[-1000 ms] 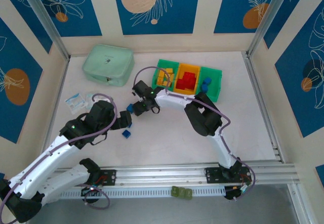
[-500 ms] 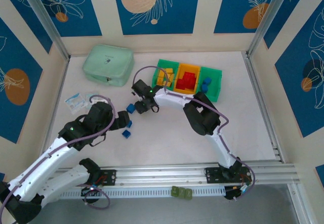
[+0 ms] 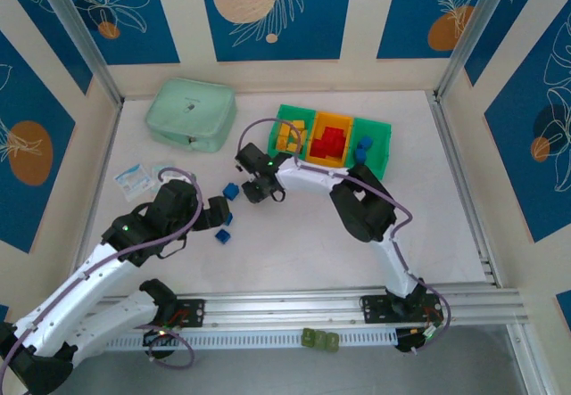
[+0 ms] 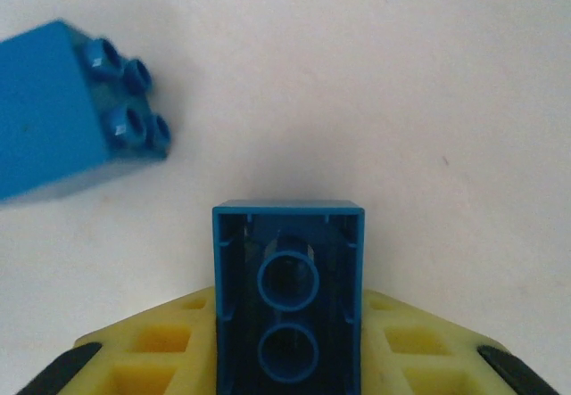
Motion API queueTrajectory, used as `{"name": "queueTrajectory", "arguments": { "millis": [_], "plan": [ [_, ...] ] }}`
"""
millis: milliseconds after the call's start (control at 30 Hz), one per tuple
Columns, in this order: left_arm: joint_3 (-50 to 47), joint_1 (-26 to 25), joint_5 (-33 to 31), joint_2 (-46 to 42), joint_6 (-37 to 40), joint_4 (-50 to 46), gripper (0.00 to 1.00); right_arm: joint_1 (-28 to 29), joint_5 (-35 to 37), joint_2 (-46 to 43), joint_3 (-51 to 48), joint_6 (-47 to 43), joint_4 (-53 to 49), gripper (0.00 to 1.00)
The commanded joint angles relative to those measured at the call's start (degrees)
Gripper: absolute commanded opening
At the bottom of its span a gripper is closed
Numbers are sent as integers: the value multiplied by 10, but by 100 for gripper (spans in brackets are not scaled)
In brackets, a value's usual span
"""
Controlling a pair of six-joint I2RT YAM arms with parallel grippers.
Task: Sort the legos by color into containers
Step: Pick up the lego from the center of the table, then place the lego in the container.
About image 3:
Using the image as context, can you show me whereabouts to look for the green bin with yellow legos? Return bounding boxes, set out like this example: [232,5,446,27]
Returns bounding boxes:
[266,103,319,164]

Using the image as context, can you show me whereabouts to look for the white blue sachet packet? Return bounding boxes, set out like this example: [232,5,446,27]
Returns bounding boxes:
[112,162,156,203]
[150,160,178,186]

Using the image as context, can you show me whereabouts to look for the mint green zipper pouch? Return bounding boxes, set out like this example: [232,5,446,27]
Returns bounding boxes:
[144,77,237,154]

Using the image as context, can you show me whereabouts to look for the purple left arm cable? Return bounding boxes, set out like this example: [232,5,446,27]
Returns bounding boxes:
[0,167,205,383]

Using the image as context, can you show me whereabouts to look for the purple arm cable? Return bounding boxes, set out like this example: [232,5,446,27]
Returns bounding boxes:
[0,167,205,383]
[239,118,451,341]

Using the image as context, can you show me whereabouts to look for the small black mount plate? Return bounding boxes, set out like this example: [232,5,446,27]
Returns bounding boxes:
[171,297,207,328]

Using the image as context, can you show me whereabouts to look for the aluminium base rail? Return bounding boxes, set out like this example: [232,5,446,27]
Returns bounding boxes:
[95,286,525,327]

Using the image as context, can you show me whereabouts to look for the white slotted cable duct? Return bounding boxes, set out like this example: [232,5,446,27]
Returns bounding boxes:
[102,326,398,351]

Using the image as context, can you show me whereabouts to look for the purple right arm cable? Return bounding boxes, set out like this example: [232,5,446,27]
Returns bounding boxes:
[239,118,451,341]

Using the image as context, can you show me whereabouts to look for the wide black mount plate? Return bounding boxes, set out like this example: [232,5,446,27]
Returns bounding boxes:
[360,293,443,325]

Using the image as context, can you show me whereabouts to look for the aluminium corner post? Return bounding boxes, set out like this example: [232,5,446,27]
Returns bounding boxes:
[434,0,525,100]
[30,0,125,107]

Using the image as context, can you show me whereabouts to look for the aluminium side rail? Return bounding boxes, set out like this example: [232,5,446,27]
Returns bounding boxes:
[426,91,505,289]

